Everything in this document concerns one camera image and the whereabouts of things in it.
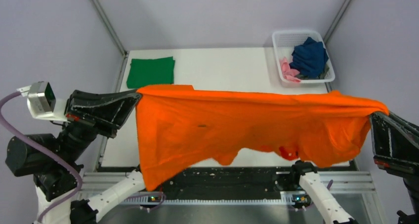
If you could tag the dark grey t-shirt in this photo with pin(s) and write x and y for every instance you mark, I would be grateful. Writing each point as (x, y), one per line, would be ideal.
(319, 77)

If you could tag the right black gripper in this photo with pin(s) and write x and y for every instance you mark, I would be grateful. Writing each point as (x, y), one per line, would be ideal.
(395, 142)

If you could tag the orange t-shirt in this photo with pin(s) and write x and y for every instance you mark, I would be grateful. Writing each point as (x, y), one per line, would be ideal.
(179, 126)

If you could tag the white plastic basket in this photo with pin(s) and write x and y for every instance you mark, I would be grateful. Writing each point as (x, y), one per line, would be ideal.
(284, 42)

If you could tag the folded green t-shirt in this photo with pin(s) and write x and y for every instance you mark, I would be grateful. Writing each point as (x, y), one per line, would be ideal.
(144, 72)

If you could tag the pink t-shirt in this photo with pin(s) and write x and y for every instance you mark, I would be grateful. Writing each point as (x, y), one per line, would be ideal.
(289, 73)

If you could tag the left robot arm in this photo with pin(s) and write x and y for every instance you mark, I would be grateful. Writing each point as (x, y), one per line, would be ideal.
(51, 160)

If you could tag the dark blue t-shirt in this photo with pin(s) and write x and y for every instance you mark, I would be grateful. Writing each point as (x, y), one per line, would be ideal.
(309, 58)

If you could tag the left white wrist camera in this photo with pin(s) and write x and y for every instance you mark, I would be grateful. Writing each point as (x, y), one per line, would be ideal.
(42, 102)

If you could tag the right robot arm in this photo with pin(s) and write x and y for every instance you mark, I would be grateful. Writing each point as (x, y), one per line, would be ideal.
(333, 213)

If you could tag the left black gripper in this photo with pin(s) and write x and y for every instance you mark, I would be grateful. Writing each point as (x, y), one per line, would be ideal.
(105, 112)

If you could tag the aluminium frame rail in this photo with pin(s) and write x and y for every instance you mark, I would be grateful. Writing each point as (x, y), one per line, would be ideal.
(343, 183)

